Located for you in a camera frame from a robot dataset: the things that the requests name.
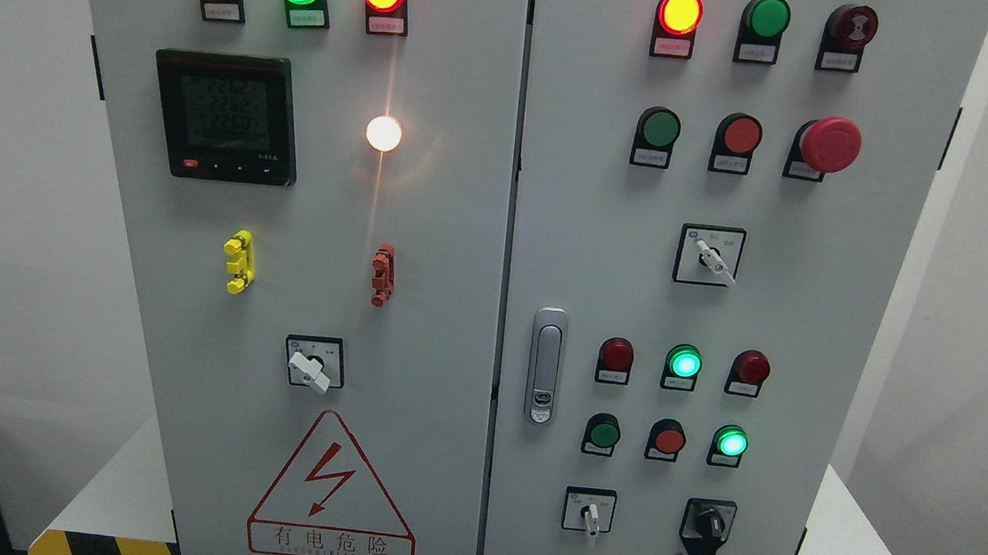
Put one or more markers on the black knob selector switch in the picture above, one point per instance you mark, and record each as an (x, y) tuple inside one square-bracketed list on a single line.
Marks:
[(706, 525)]

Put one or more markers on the red terminal connector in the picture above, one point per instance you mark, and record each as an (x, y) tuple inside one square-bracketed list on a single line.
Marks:
[(383, 280)]

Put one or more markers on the dark red indicator light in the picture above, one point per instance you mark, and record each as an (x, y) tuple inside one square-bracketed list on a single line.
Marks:
[(614, 362)]

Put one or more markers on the white lit indicator lamp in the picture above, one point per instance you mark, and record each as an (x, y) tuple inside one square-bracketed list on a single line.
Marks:
[(384, 133)]

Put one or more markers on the green push button lower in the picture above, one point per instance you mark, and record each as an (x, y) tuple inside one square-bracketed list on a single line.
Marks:
[(601, 435)]

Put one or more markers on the green push button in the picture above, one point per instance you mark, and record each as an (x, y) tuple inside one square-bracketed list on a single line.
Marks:
[(601, 435), (656, 131)]

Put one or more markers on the green lit indicator middle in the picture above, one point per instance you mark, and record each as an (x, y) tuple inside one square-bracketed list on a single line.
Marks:
[(681, 368)]

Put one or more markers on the green push button upper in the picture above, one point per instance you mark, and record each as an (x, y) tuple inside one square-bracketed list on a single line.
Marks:
[(656, 131)]

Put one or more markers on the grey left cabinet door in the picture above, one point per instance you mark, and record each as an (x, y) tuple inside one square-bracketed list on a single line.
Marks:
[(418, 369)]

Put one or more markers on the grey cabinet door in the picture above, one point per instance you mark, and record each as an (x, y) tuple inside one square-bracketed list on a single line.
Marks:
[(598, 237), (418, 369)]

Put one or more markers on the red push button lower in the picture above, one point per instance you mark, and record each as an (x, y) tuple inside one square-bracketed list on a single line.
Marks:
[(666, 440)]

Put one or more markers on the red push button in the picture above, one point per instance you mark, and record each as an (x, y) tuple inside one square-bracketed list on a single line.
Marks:
[(735, 141), (666, 440)]

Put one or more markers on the grey right cabinet door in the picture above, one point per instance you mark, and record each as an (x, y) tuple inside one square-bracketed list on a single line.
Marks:
[(598, 237)]

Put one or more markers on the yellow terminal connector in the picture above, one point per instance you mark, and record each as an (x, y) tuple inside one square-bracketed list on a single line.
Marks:
[(239, 251)]

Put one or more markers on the red indicator light right lower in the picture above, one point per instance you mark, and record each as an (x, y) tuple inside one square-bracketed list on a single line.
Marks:
[(748, 372)]

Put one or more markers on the red electric hazard warning sticker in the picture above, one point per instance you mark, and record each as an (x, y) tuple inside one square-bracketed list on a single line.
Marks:
[(328, 500)]

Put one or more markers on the red push button upper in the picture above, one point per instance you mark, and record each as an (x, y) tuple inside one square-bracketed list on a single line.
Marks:
[(735, 141)]

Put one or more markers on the green illuminated button lower right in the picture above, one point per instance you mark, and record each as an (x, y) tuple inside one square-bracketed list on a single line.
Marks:
[(728, 446)]

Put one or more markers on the red lit indicator light left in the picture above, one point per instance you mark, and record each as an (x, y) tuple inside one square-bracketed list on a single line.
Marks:
[(386, 17)]

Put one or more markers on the red lit indicator light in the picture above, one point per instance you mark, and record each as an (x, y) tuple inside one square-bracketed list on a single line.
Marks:
[(675, 26), (386, 17)]

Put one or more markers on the black digital power meter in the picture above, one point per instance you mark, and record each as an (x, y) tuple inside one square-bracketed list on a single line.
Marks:
[(228, 117)]

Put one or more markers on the red lit indicator light right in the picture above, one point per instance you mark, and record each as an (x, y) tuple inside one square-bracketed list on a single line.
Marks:
[(675, 26)]

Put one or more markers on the red emergency stop mushroom button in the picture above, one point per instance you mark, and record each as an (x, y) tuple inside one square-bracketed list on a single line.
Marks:
[(821, 147)]

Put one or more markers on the green unlit indicator top right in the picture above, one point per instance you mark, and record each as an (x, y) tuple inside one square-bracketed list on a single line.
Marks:
[(761, 26)]

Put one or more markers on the dark red buzzer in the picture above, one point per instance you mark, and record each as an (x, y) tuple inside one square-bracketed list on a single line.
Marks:
[(848, 31)]

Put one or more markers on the white platform with hazard stripes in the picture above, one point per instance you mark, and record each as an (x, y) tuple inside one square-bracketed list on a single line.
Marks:
[(125, 510)]

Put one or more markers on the silver door lock handle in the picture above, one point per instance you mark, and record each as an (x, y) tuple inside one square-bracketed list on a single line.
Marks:
[(547, 337)]

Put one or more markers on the white knob selector switch left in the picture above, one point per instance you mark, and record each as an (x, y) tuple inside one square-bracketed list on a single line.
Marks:
[(315, 362)]

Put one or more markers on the white lever selector switch upper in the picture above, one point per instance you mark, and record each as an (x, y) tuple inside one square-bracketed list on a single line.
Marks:
[(708, 255)]

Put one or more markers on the white lever selector switch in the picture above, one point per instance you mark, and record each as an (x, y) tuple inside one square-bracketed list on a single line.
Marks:
[(589, 510), (708, 255)]

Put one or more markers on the white lever selector switch lower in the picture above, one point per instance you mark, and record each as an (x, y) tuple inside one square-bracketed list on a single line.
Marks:
[(589, 510)]

